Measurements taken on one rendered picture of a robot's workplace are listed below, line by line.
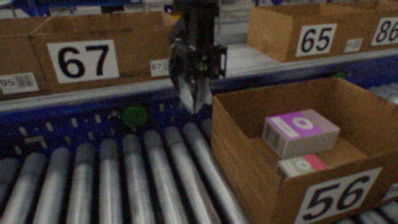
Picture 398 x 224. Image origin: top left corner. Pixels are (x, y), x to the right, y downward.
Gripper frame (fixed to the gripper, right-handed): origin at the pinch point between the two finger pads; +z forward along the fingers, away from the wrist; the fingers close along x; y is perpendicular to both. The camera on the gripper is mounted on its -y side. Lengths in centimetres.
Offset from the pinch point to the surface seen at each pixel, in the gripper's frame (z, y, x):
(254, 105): 7.3, -6.4, 19.9
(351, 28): -5, -27, 75
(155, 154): 19.5, -10.4, -7.5
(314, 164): 14.3, 12.2, 25.4
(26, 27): -7, -59, -39
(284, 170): 14.3, 11.0, 17.8
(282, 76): 7.9, -21.9, 41.0
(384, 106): 4.0, 9.9, 45.6
